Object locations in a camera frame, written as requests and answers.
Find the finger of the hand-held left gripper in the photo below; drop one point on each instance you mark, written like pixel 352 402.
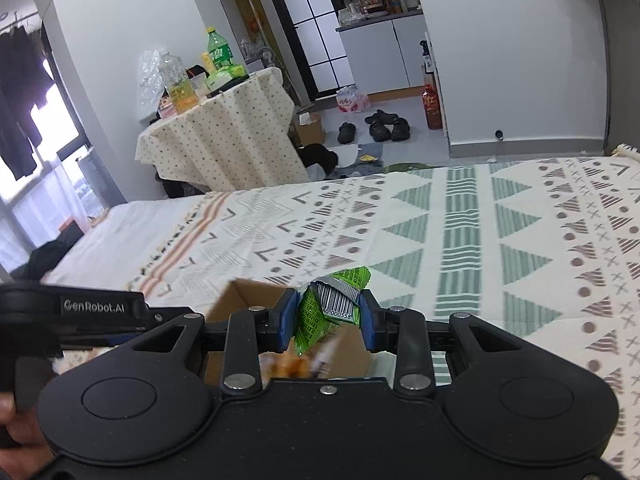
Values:
pixel 165 316

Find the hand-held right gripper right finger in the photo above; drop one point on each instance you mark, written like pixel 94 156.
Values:
pixel 370 325

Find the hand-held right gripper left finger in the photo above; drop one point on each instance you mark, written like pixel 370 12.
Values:
pixel 286 322

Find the light green snack packet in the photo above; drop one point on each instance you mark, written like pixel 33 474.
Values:
pixel 320 310

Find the orange bread packet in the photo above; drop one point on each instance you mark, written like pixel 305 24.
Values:
pixel 289 365

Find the brown cardboard box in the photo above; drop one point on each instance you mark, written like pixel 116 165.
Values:
pixel 245 295

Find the person's left hand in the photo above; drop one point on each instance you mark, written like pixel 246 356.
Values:
pixel 20 427

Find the black item on bed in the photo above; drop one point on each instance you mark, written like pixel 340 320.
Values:
pixel 50 255

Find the white bed sheet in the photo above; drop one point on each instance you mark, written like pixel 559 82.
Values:
pixel 110 240

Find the patterned bed blanket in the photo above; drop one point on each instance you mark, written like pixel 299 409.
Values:
pixel 500 240

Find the green cloth on floor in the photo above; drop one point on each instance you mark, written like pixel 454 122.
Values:
pixel 410 166

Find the black clothes on floor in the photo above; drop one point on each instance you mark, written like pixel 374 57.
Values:
pixel 320 159

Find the round table with dotted cloth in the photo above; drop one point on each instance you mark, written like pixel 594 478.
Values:
pixel 225 135

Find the black shoe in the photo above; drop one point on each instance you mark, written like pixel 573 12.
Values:
pixel 400 129
pixel 380 131
pixel 382 116
pixel 347 133

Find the small cardboard box on floor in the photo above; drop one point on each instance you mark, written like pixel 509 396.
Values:
pixel 310 130

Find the pink cartoon case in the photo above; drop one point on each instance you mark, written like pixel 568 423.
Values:
pixel 166 108

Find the hanging dark clothes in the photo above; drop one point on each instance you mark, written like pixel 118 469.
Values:
pixel 17 100

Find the pink pack of water bottles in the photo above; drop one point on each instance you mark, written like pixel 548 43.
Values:
pixel 353 100

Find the large red drink bottle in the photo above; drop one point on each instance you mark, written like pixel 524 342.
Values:
pixel 432 107

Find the clear bottle with yellow liquid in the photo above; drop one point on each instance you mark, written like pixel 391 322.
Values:
pixel 179 87

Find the clear plastic bag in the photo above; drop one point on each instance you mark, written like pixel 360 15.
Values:
pixel 149 85

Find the black remote control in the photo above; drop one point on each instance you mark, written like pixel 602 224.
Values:
pixel 227 86

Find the green tissue pack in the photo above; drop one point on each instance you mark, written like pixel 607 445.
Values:
pixel 226 76

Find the green soda bottle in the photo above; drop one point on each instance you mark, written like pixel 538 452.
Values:
pixel 220 52

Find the white kitchen cabinet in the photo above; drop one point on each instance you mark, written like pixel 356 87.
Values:
pixel 385 50

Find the black grid sliding door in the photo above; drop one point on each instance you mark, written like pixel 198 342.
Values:
pixel 310 25

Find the orange bottle on counter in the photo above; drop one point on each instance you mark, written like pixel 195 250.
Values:
pixel 395 1

